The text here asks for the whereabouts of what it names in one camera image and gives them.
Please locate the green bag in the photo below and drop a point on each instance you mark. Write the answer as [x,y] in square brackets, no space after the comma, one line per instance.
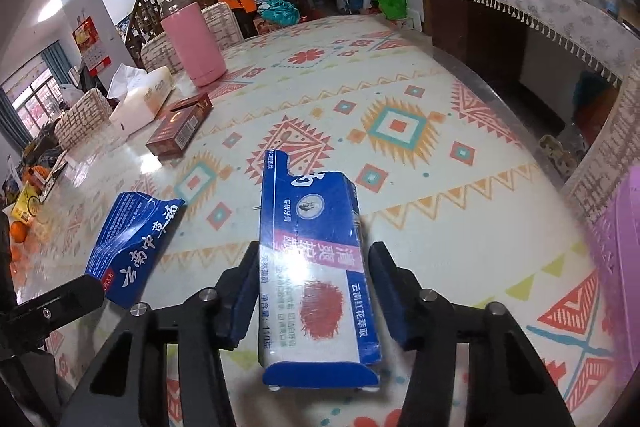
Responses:
[391,6]

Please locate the brown carton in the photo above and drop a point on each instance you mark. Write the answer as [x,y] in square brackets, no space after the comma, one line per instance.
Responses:
[177,129]

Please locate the pink bottle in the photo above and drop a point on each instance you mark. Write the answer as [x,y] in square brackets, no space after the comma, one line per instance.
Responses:
[192,47]

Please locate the blue torn wrapper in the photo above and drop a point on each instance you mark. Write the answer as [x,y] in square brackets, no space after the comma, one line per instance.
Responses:
[135,247]

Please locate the orange fruit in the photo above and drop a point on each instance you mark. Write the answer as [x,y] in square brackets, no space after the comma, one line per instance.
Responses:
[19,232]

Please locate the purple plastic basket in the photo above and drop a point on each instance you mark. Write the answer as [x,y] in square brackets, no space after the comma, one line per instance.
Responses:
[620,267]

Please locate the dark wooden sideboard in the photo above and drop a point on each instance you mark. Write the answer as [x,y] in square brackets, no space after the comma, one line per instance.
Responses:
[480,42]

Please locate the teal bundle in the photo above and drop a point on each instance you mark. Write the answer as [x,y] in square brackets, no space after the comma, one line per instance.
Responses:
[277,13]

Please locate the blue curtain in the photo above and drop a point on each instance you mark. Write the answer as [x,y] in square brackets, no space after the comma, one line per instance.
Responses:
[55,64]

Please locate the blue white toothpaste box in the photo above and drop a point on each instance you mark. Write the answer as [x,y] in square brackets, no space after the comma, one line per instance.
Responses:
[310,232]

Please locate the red wall calendar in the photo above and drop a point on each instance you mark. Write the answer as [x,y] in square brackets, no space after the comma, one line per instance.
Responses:
[91,47]

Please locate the white tissue box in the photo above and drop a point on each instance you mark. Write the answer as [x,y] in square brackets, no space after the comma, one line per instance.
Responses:
[145,102]

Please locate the window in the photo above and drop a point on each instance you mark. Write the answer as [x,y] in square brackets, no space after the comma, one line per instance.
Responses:
[27,99]

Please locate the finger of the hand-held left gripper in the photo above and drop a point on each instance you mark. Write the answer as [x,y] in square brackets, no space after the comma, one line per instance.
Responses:
[65,304]

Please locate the brown patterned chair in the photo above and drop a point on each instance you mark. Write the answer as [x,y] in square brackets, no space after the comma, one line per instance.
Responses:
[155,52]
[605,167]
[82,117]
[225,24]

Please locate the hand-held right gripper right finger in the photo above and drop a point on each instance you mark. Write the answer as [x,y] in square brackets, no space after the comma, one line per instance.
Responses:
[395,302]

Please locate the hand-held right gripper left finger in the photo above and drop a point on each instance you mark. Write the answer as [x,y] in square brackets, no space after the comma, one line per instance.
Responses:
[245,297]

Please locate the yellow box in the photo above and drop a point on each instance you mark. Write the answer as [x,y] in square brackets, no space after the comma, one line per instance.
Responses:
[25,204]

